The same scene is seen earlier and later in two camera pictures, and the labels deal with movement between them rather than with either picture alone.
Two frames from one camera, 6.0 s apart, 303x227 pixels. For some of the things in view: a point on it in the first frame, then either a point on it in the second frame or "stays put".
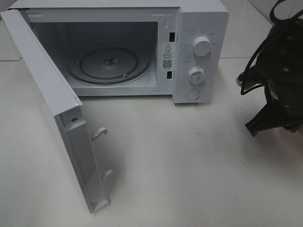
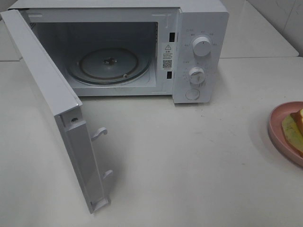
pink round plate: (300, 128) to (277, 134)
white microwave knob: (196, 75) stays put
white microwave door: (75, 131) stays put
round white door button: (192, 94) stays put
